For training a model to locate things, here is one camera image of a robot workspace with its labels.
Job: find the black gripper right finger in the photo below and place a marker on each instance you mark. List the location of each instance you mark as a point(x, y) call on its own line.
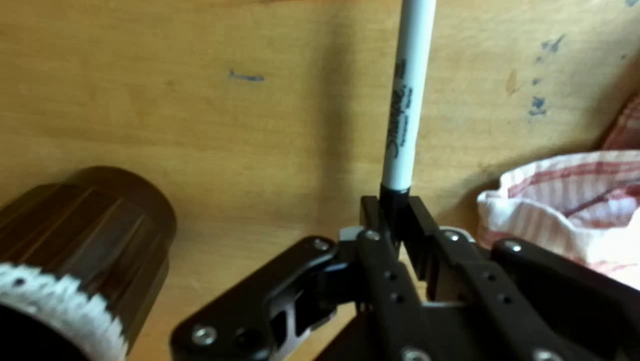
point(507, 301)

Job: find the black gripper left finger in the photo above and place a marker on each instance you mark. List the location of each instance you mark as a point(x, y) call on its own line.
point(373, 293)

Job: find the white marker with black cap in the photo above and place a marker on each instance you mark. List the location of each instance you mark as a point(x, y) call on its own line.
point(408, 100)

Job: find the dark brown ribbed cup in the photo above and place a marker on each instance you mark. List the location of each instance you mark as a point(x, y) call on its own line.
point(80, 262)

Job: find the red and white cloth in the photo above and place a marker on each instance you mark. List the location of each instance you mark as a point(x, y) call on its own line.
point(573, 201)

